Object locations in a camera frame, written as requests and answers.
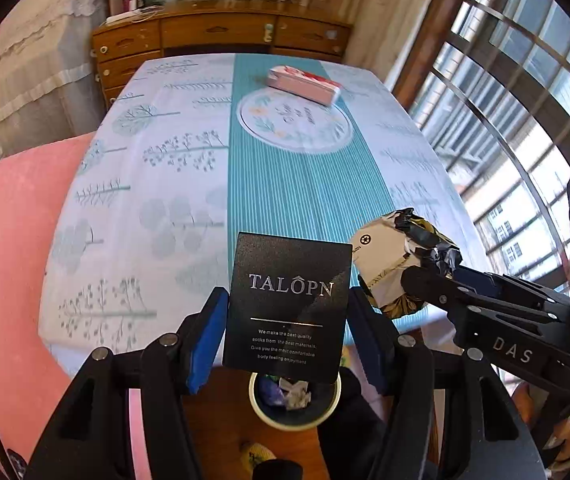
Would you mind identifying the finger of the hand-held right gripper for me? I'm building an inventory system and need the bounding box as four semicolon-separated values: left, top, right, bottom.
452;265;570;307
402;266;472;322

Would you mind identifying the pink blanket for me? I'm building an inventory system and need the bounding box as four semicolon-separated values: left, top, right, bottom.
0;135;146;480

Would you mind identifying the pink and red box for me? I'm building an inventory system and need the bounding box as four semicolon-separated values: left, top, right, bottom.
266;65;342;106

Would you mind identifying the tree-print teal striped tablecloth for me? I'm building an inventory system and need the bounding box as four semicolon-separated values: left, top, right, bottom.
39;52;496;378

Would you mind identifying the window with metal grille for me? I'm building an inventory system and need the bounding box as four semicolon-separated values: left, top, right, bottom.
385;0;570;311

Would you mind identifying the beige curtain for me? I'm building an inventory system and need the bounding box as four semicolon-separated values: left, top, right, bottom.
335;0;446;91

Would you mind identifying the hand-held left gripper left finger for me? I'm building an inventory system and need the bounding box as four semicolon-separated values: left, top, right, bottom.
25;287;230;480

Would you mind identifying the white gold black packet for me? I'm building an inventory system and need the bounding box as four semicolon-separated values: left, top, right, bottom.
352;208;462;320

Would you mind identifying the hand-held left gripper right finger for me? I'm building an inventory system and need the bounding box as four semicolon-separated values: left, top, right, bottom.
347;287;548;480

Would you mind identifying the blue bin with cream rim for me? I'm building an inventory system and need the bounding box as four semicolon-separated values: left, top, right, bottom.
248;372;342;431

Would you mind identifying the wooden dresser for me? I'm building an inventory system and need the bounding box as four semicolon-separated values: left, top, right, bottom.
91;0;353;111

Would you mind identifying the white lace furniture cover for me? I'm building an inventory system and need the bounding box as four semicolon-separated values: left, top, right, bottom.
0;0;111;176

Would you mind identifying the black printed card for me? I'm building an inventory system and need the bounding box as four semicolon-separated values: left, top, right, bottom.
222;231;353;385

